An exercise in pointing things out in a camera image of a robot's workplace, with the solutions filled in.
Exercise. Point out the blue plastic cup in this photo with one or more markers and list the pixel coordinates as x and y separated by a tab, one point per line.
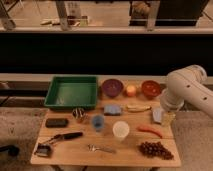
98	122

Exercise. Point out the black object on floor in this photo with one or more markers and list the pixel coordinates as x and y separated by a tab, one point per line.
11	149

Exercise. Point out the purple bowl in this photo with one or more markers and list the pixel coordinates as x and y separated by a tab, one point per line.
112	87

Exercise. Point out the metal fork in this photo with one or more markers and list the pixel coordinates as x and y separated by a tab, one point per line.
95	148

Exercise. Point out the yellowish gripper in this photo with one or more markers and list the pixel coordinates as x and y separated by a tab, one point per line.
167	118

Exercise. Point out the red pepper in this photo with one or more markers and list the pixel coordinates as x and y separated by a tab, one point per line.
150	130

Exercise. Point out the bunch of dark grapes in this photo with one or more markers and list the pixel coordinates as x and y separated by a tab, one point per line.
155	149

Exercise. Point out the black rectangular block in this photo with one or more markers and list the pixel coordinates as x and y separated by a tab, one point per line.
56	123

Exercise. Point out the small black metal clip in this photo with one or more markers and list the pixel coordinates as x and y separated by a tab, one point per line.
43	150

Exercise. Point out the white plastic cup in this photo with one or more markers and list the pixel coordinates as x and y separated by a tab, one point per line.
121	130

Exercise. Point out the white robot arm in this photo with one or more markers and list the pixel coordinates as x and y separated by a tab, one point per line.
186	84

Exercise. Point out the green plastic tray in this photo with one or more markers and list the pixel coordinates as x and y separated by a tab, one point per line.
72	92

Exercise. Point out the orange bowl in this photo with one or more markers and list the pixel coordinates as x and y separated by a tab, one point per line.
151	89

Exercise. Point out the banana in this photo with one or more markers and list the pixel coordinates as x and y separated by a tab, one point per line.
137	108

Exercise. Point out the black handled knife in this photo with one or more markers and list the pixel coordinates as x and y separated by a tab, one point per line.
67	136

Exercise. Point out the apple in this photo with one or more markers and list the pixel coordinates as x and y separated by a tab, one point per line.
131	90

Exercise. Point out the grey blue cloth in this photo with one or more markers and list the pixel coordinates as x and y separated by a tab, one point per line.
157	114

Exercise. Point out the blue sponge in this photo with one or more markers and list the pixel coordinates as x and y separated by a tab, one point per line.
112	110

